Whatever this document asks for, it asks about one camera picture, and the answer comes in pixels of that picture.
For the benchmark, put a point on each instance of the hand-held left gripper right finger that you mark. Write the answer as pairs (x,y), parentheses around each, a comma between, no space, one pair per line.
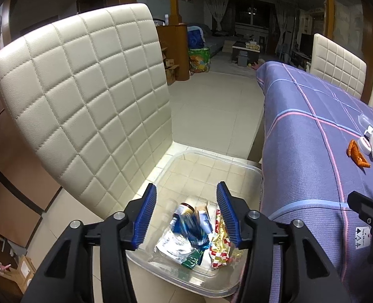
(227,214)

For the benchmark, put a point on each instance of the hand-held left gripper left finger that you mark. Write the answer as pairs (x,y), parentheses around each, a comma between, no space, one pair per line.
(145,217)

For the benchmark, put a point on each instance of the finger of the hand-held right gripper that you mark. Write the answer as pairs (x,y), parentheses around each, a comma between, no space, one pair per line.
(363,205)

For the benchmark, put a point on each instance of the blue white paper box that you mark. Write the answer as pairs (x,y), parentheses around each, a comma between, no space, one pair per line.
(205,219)

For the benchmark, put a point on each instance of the white round cap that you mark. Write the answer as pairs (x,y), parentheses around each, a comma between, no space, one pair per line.
(364,145)

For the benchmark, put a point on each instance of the orange wrapper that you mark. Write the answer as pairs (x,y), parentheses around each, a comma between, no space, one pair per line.
(356,156)

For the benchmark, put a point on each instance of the silver blister pack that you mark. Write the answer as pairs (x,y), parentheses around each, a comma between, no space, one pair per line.
(368,130)

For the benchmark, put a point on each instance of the red yellow checkered wrapper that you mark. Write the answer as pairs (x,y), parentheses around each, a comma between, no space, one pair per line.
(219,252)

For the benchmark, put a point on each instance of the blue foil wrapper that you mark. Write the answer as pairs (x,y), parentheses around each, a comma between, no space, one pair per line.
(192,232)

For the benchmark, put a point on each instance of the brown medicine bottle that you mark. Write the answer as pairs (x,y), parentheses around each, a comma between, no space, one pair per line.
(186,210)

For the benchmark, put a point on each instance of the clear plastic bin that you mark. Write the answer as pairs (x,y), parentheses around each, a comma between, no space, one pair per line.
(205,176)

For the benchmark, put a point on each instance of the clear plastic bottle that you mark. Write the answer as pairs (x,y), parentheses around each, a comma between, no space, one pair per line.
(364,119)

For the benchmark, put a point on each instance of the green white carton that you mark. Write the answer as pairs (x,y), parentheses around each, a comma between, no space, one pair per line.
(192,260)

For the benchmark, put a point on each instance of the flat cardboard box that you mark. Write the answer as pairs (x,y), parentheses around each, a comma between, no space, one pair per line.
(24,268)

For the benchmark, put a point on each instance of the brown panelled cabinet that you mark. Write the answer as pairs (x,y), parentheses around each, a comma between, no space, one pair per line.
(9,180)

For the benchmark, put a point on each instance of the television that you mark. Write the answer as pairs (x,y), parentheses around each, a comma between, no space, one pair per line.
(306,42)

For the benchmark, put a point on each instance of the open cardboard box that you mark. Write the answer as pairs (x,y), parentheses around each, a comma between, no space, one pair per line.
(168,63)
(173,75)

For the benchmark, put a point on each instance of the pink floor toy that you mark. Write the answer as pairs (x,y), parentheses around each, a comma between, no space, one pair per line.
(256,66)

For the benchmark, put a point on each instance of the small grey bin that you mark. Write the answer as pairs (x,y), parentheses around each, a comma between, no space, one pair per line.
(242,59)

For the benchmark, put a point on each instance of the colourful printed bag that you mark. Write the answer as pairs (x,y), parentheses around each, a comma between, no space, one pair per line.
(199,60)

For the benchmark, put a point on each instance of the coffee table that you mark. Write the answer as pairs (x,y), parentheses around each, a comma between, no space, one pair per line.
(237,48)

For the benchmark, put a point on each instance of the low wooden divider cabinet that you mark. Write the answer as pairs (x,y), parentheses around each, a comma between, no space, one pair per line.
(177,53)

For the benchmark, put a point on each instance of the patterned curtain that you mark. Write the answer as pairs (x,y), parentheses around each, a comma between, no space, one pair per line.
(216,9)
(281,25)

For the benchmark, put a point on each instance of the grey sofa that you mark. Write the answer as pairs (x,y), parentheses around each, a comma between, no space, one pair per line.
(215,42)

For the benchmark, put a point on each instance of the blue bag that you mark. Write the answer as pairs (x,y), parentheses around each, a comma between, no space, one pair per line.
(195,39)

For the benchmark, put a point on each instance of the window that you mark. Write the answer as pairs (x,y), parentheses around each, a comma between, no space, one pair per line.
(252,12)

